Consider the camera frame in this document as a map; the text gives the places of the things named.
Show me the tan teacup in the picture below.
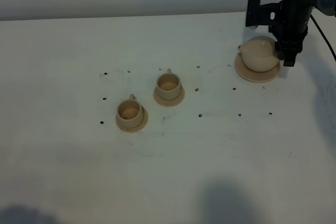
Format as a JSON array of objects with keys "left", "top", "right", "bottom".
[
  {"left": 156, "top": 68, "right": 182, "bottom": 101},
  {"left": 116, "top": 94, "right": 144, "bottom": 129}
]

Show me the black camera cable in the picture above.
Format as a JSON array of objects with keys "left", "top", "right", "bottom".
[{"left": 251, "top": 0, "right": 336, "bottom": 62}]

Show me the tan saucer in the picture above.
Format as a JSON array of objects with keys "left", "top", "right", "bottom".
[
  {"left": 153, "top": 87, "right": 185, "bottom": 107},
  {"left": 115, "top": 108, "right": 149, "bottom": 133}
]

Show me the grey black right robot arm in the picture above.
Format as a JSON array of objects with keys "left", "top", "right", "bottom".
[{"left": 272, "top": 0, "right": 335, "bottom": 67}]

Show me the tan saucer near centre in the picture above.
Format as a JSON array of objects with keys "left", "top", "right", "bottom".
[{"left": 153, "top": 87, "right": 185, "bottom": 107}]

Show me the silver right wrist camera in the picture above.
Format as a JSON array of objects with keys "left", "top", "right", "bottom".
[{"left": 245, "top": 0, "right": 281, "bottom": 27}]

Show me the tan saucer front left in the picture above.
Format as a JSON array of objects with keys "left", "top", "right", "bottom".
[{"left": 115, "top": 108, "right": 149, "bottom": 133}]

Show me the tan ceramic teapot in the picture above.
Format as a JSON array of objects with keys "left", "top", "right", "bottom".
[{"left": 237, "top": 36, "right": 279, "bottom": 72}]

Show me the tan teacup near centre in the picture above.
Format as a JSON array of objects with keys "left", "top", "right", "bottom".
[{"left": 156, "top": 68, "right": 182, "bottom": 101}]

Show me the tan teacup front left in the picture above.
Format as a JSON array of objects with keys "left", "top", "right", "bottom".
[{"left": 116, "top": 94, "right": 144, "bottom": 129}]

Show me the round tan teapot coaster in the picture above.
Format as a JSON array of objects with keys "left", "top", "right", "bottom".
[{"left": 234, "top": 54, "right": 281, "bottom": 83}]

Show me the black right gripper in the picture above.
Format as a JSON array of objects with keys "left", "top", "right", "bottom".
[{"left": 267, "top": 0, "right": 336, "bottom": 67}]

